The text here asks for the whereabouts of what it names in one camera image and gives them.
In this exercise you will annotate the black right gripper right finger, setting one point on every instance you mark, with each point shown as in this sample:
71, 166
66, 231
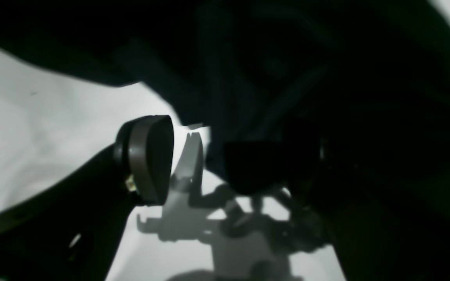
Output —
253, 166

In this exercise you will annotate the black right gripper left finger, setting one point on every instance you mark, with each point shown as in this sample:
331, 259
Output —
72, 231

